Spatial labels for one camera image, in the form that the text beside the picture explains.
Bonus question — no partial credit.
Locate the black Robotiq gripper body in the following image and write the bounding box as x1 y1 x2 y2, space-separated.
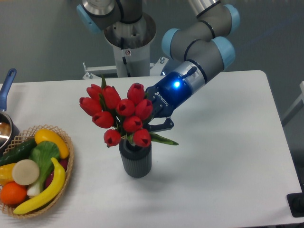
146 72 192 118

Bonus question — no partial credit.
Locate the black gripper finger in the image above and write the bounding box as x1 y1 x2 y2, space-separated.
143 117 174 133

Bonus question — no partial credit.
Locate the red tulip bouquet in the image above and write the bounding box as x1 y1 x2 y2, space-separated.
79 78 178 147

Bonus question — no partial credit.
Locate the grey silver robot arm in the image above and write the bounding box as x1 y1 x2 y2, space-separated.
76 0 240 132

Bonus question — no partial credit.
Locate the dark grey ribbed vase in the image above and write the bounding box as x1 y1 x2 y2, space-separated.
119 139 152 178

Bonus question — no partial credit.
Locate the dark red vegetable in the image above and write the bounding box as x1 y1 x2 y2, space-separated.
45 158 68 189

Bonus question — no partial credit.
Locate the yellow squash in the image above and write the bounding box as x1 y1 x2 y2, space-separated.
34 129 69 159

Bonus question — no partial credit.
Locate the green bok choy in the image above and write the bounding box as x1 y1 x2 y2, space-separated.
27 141 60 198

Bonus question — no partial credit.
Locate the yellow banana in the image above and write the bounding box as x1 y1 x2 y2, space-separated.
13 157 66 215

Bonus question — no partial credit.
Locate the woven wicker basket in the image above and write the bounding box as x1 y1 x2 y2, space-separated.
0 124 75 219

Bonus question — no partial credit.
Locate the black device at edge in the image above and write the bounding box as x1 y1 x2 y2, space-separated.
286 192 304 218

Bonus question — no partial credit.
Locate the green cucumber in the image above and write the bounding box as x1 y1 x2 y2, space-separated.
0 138 37 166

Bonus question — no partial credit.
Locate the round beige slice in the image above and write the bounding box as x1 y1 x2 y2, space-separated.
12 159 40 186

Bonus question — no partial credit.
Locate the yellow bell pepper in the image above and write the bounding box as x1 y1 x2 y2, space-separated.
0 163 16 186

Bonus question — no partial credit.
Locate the orange fruit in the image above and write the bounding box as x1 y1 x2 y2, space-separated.
0 182 27 205

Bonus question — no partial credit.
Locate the white metal base frame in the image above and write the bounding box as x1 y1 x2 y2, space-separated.
82 57 169 79

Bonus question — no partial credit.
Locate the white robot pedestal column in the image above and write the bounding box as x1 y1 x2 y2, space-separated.
103 13 157 78

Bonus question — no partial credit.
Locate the white frame at right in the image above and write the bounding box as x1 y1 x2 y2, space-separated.
281 81 304 127

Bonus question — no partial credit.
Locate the blue handled saucepan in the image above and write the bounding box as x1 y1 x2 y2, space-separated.
0 68 19 156

